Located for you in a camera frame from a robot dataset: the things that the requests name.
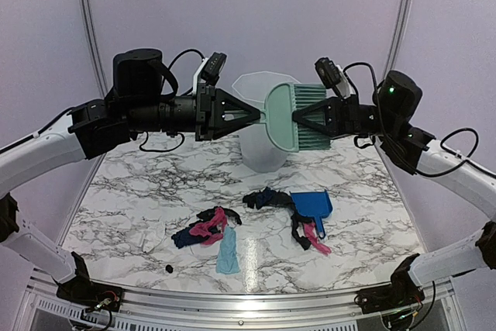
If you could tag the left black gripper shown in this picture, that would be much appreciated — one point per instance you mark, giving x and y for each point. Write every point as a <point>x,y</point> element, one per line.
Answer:
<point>211,103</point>

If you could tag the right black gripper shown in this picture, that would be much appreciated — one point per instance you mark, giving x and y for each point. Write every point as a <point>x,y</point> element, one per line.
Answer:
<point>339,117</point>

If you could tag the blue plastic dustpan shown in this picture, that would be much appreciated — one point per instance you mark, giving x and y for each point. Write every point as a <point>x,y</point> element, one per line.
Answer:
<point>316,205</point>

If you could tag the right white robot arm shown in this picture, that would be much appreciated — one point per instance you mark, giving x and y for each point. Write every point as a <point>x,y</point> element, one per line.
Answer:
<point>416,152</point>

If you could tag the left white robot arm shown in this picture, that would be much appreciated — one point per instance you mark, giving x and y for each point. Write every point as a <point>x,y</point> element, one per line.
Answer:
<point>144,98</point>

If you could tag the translucent white plastic bin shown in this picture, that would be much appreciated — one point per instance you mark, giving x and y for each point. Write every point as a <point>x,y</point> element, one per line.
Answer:
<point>258,152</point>

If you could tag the black and navy paper scrap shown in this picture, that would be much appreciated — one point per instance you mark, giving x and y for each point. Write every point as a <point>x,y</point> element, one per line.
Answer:
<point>268,197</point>

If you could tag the navy paper scrap left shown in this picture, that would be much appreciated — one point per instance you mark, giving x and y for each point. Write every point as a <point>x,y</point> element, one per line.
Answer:
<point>183,238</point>

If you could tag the white crumpled paper scrap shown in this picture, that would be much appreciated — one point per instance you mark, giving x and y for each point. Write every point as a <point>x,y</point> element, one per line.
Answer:
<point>153,238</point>

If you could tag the light blue paper scrap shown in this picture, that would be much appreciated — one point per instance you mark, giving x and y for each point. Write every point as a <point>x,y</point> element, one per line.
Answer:
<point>227,261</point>

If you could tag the small black paper ball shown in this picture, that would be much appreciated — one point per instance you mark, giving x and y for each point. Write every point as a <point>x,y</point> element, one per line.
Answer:
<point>169,269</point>

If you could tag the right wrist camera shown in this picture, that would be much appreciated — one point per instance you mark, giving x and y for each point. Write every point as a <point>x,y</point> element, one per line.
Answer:
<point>333,78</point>

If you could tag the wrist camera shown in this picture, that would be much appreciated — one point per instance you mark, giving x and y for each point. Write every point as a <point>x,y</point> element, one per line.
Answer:
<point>209,71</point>
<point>333,78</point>

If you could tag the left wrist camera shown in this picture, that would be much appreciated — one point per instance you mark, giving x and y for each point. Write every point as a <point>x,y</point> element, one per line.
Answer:
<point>209,71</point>

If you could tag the right aluminium corner post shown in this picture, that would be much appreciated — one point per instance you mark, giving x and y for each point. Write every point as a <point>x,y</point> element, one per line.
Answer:
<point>396,14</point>

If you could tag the aluminium corner post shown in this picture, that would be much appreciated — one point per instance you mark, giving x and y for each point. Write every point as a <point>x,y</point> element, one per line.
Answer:
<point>89,28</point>
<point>396,14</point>

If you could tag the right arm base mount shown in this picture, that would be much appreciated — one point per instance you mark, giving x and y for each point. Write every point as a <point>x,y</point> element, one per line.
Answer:
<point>400,292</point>

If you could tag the left aluminium corner post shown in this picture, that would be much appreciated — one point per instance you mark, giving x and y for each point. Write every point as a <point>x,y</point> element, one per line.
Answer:
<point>89,28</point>

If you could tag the aluminium front frame rail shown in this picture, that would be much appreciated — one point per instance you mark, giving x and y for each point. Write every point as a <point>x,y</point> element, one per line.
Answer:
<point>148,309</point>

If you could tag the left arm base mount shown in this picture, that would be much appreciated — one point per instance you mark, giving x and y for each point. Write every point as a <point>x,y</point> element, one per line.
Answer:
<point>82,290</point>

